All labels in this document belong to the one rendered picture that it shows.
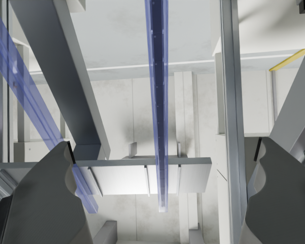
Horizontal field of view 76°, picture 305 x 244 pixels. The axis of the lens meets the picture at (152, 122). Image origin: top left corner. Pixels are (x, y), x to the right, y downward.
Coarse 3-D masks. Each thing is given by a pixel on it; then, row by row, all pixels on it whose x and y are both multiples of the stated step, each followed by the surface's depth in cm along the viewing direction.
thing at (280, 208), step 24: (264, 144) 10; (264, 168) 9; (288, 168) 9; (264, 192) 8; (288, 192) 8; (264, 216) 7; (288, 216) 7; (240, 240) 7; (264, 240) 6; (288, 240) 6
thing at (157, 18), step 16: (144, 0) 11; (160, 0) 11; (160, 16) 12; (160, 32) 12; (160, 48) 13; (160, 64) 14; (160, 80) 15; (160, 96) 16; (160, 112) 17; (160, 128) 18; (160, 144) 20; (160, 160) 21; (160, 176) 23; (160, 192) 26; (160, 208) 29
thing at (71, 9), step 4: (68, 0) 20; (72, 0) 20; (76, 0) 20; (80, 0) 21; (84, 0) 22; (68, 4) 21; (72, 4) 21; (76, 4) 21; (80, 4) 21; (84, 4) 22; (68, 8) 21; (72, 8) 21; (76, 8) 21; (80, 8) 21; (84, 8) 22; (72, 12) 22; (76, 12) 22
